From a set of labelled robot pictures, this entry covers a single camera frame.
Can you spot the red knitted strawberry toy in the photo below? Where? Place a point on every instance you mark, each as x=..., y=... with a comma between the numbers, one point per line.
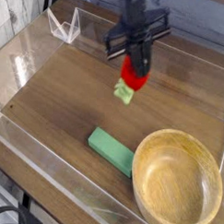
x=129, y=82

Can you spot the clear acrylic back wall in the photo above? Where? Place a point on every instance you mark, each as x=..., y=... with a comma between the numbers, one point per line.
x=182, y=74

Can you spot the clear acrylic corner bracket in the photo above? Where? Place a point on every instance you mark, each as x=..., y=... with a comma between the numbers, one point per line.
x=67, y=31

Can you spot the wooden bowl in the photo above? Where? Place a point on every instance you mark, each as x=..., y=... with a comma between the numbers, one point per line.
x=176, y=180

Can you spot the clear acrylic front wall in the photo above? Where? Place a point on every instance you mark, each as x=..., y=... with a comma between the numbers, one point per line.
x=63, y=191

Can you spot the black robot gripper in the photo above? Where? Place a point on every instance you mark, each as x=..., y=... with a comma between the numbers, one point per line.
x=134, y=34

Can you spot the green rectangular block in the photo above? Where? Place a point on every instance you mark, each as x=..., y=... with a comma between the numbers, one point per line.
x=112, y=150

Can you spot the clear acrylic wall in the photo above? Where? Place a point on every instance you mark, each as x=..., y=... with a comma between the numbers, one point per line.
x=182, y=74
x=63, y=191

